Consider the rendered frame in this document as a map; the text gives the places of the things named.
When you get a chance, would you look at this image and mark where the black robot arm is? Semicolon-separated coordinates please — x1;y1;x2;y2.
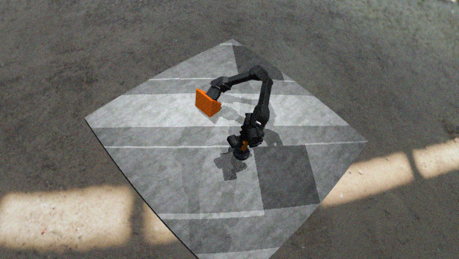
205;65;273;148

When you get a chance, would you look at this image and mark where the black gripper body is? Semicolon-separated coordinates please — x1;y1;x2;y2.
227;126;265;149

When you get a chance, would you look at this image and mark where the orange knob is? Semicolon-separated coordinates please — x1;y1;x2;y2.
240;141;248;151

